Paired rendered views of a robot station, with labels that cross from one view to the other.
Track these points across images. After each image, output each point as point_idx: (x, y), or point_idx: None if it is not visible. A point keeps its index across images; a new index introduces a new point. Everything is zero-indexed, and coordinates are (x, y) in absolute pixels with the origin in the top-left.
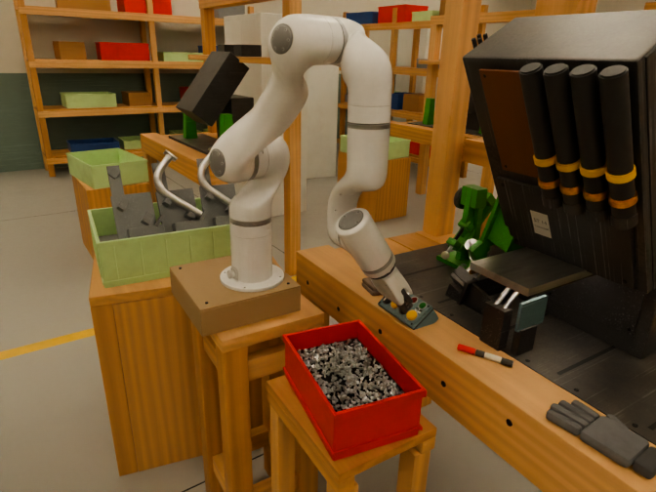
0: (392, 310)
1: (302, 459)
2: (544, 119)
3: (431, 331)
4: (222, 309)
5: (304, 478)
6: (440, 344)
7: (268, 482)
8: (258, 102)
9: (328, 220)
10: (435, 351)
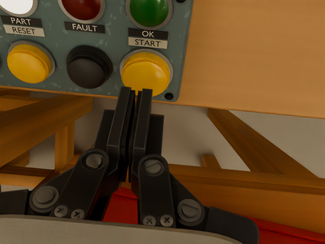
0: (51, 83)
1: (65, 126)
2: None
3: (225, 38)
4: None
5: (74, 117)
6: (300, 79)
7: (61, 153)
8: None
9: None
10: (305, 117)
